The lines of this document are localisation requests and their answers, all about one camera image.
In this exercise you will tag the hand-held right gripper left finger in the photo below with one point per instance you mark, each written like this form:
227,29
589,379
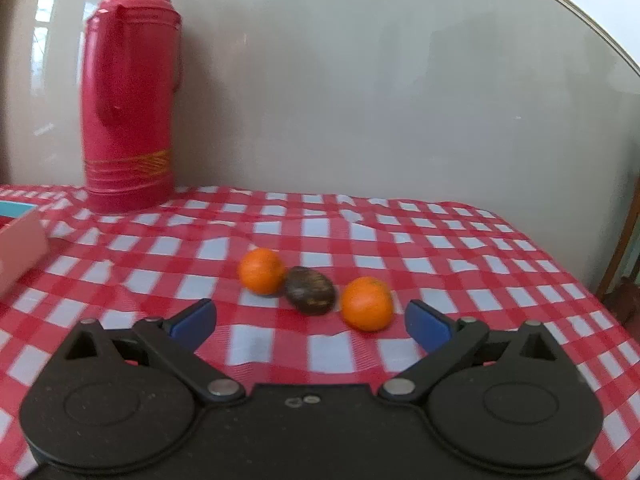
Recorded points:
192,324

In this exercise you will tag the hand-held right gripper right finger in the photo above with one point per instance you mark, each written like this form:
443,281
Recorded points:
425,327

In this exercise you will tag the large orange mandarin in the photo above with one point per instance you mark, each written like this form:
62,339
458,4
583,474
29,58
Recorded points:
366,304

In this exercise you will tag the medium orange mandarin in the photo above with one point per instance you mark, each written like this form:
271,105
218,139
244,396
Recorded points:
260,270

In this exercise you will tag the dark brown wrinkled fruit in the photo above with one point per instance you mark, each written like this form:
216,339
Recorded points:
310,291

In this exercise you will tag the red and white cardboard box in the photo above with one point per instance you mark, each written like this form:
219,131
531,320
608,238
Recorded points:
20,247

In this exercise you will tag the red white checkered tablecloth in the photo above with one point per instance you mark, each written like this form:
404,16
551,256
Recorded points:
350,240

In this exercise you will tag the carved wooden plant stand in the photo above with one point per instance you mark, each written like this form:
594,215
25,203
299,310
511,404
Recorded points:
622,240

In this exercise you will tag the red thermos flask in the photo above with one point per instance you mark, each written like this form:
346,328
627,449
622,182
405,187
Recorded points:
127,110

